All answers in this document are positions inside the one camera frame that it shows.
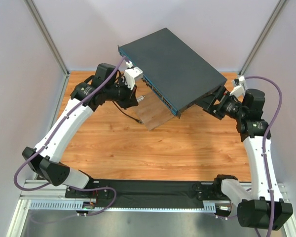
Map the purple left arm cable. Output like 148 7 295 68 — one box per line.
13 55 130 224

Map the wooden support board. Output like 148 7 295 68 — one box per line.
133 92 174 131

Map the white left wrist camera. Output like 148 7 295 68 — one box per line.
124 61 144 90

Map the aluminium frame post right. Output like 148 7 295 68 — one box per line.
238 0 288 76

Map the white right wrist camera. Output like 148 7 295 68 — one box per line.
230 76 247 98

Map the aluminium frame post left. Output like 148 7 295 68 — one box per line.
24 0 69 75

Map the aluminium frame post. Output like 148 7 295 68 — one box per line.
24 0 69 75
238 0 288 76

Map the silver SFP module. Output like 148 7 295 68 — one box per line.
137 95 145 102

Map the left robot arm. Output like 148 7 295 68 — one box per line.
22 63 143 189

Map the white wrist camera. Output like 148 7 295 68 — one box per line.
230 76 247 98
124 61 144 90

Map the black cloth strip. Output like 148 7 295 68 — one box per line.
93 179 231 209

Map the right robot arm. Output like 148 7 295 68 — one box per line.
195 86 293 232

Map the black patch cable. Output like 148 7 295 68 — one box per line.
113 102 143 124

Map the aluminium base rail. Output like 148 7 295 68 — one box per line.
19 179 291 215

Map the blue-faced grey network switch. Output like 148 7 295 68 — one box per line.
118 28 226 118

